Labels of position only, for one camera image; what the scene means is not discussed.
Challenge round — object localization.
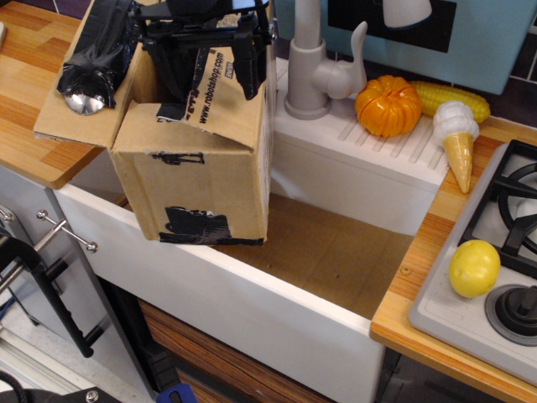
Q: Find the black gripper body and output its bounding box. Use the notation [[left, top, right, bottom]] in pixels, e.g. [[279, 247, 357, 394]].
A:
[[133, 0, 273, 49]]

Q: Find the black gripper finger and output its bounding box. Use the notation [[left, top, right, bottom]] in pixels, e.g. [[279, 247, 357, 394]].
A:
[[144, 44, 197, 103], [232, 32, 267, 100]]

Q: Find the brown cardboard box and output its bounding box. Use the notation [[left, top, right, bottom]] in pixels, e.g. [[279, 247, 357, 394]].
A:
[[33, 0, 274, 246]]

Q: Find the grey toy faucet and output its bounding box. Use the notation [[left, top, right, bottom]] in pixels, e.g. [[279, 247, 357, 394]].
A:
[[284, 1, 368, 120]]

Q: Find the spoon taped on left flap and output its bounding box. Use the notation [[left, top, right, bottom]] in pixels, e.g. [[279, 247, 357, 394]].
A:
[[56, 1, 140, 116]]

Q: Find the orange toy pumpkin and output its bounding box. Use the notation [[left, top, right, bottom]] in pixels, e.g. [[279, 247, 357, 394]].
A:
[[354, 75, 423, 139]]

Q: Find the white toy sink basin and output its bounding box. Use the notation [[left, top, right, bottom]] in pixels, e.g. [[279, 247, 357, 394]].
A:
[[56, 61, 449, 402]]

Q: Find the yellow toy corn cob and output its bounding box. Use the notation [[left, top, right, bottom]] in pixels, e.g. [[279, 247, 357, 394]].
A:
[[410, 81, 491, 123]]

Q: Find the toy ice cream cone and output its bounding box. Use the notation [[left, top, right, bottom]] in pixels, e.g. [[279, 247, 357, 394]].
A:
[[433, 101, 480, 194]]

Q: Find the light blue toy microwave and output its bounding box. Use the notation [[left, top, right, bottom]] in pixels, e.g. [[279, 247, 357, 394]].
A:
[[275, 1, 536, 94]]

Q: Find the black metal clamp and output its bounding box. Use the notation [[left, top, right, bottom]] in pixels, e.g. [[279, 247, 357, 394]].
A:
[[1, 209, 104, 358]]

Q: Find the black stove burner grate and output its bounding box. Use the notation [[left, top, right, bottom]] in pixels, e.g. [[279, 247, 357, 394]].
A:
[[459, 140, 536, 279]]

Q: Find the yellow toy lemon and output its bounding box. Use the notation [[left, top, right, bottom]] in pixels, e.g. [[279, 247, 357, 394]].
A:
[[449, 239, 501, 298]]

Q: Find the grey toy stove top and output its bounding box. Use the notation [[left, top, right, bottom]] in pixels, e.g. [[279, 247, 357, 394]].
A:
[[409, 163, 536, 384]]

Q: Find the black stove knob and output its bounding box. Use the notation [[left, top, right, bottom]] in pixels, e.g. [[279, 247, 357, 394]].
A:
[[485, 284, 536, 347]]

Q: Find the blue clamp handle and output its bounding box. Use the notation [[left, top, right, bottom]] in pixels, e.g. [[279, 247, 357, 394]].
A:
[[156, 383, 198, 403]]

